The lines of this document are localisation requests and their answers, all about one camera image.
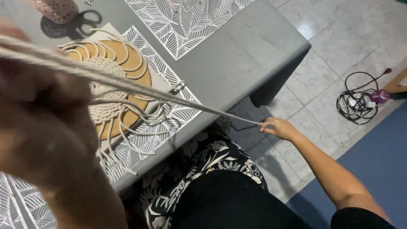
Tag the person's left hand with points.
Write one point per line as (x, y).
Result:
(41, 127)

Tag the person's right hand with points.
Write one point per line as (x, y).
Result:
(281, 128)

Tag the person's right fingers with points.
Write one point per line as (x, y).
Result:
(267, 125)

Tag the black white floral garment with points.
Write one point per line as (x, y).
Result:
(210, 155)

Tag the black trousers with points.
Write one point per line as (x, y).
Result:
(235, 203)

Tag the white power strip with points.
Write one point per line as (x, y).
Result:
(353, 101)

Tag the white leaf pattern placemat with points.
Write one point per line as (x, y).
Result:
(187, 25)
(178, 114)
(31, 206)

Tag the blue floor mat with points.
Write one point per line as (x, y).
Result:
(375, 165)

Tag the purple round object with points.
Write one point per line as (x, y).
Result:
(380, 96)

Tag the beige card sheet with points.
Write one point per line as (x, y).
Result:
(159, 84)

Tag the black sleeve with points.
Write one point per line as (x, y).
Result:
(359, 219)

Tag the wooden furniture leg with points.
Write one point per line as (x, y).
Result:
(397, 83)

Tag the round wooden board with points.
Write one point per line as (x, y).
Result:
(136, 68)

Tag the cream round macrame weave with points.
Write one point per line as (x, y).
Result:
(106, 105)

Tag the black scissors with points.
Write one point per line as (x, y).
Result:
(90, 22)

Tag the pink speckled vase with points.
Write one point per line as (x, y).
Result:
(57, 9)

